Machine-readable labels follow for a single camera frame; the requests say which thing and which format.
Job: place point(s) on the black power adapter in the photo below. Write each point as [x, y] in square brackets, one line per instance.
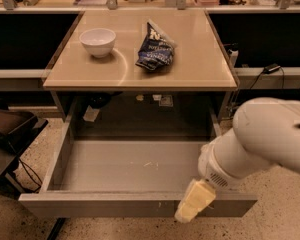
[271, 68]

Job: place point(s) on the blue crumpled chip bag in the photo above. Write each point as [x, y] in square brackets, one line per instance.
[157, 49]

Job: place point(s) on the white ceramic bowl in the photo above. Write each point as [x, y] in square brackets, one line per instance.
[98, 42]

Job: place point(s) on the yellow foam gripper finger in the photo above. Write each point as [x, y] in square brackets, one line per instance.
[198, 196]

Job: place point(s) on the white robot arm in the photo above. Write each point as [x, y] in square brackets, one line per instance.
[265, 132]

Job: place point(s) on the black chair at left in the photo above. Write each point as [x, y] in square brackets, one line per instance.
[18, 129]

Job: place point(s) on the grey top drawer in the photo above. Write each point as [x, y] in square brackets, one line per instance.
[135, 159]

